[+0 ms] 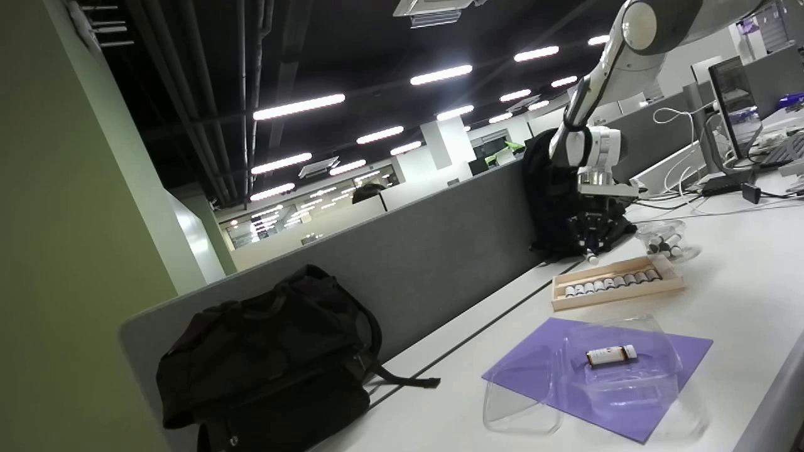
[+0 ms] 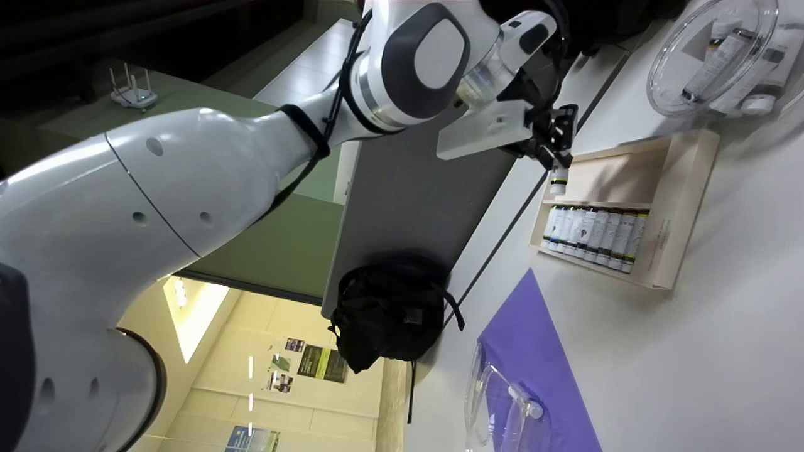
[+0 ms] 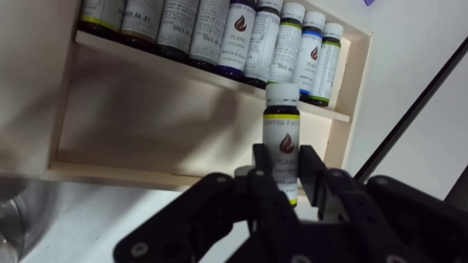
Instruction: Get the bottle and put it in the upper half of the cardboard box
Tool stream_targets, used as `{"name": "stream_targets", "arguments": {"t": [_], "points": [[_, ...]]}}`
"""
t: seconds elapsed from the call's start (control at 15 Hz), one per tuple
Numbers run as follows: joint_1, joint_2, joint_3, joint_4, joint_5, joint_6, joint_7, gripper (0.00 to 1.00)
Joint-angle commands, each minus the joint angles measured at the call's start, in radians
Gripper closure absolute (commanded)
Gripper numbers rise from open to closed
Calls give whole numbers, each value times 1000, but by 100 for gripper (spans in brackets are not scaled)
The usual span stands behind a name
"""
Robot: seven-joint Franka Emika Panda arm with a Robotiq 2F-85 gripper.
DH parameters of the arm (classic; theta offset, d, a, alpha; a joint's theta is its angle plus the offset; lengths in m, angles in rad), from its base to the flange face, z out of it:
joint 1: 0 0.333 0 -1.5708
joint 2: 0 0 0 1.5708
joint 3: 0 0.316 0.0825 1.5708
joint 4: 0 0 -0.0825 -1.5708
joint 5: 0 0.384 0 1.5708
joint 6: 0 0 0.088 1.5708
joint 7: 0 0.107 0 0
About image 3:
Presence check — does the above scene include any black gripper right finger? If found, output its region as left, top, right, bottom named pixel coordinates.
left=297, top=144, right=468, bottom=263

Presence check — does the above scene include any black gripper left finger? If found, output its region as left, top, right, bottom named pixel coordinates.
left=112, top=142, right=313, bottom=263

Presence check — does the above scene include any small bottle yellow band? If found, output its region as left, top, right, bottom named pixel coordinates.
left=261, top=81, right=301, bottom=208

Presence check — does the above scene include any shallow beige box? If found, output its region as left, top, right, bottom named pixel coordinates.
left=42, top=0, right=374, bottom=192

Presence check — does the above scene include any white bottle dark blue band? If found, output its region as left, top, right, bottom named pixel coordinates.
left=216, top=0, right=257, bottom=81

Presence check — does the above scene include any white bottle black band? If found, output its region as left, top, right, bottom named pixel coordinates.
left=155, top=0, right=200, bottom=62
left=120, top=0, right=165, bottom=50
left=242, top=0, right=285, bottom=88
left=187, top=0, right=231, bottom=72

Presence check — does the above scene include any white bottle yellow band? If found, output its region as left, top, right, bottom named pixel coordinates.
left=79, top=0, right=127, bottom=37

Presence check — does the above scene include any clear plastic cup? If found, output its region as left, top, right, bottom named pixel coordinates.
left=0, top=175, right=55, bottom=263

